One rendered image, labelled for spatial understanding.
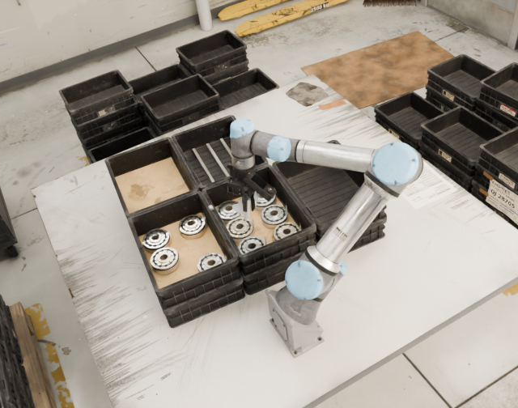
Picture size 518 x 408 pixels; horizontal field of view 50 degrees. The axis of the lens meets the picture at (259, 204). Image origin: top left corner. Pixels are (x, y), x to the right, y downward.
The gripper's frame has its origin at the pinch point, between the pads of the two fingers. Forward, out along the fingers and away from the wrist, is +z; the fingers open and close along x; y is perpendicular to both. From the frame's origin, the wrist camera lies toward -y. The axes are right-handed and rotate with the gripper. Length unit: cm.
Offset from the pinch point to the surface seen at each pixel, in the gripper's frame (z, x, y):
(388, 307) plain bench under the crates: 28, -1, -51
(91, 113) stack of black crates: 41, -99, 148
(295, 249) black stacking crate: 14.7, -3.0, -15.3
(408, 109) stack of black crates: 48, -184, -28
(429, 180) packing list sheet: 19, -69, -53
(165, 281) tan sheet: 21.3, 22.2, 24.4
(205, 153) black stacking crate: 13, -46, 42
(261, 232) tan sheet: 16.2, -8.7, 0.2
